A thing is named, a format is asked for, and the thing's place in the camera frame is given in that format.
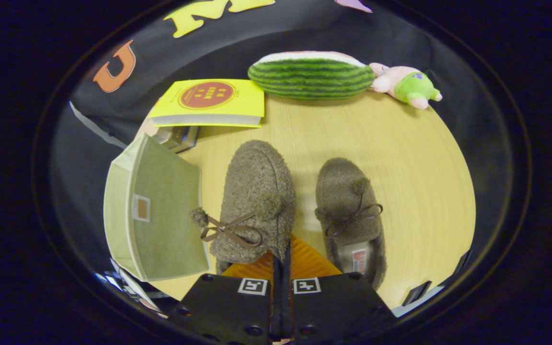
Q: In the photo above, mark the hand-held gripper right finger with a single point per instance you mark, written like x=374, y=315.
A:
x=338, y=302

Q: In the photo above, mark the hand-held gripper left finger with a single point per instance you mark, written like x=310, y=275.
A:
x=228, y=306

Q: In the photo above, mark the black table edge clip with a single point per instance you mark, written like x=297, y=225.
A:
x=463, y=262
x=416, y=293

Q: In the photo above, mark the brown fuzzy slipper shoe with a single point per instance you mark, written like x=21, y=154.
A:
x=252, y=177
x=343, y=187

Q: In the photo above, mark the watermelon slice plush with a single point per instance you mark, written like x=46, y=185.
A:
x=309, y=76

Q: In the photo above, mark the yellow book with red circle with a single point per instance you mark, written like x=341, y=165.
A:
x=209, y=103

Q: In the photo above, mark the grey-green fabric storage box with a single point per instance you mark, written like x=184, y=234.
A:
x=166, y=191

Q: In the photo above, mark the pink and green plush toy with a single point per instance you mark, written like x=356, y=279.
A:
x=410, y=86

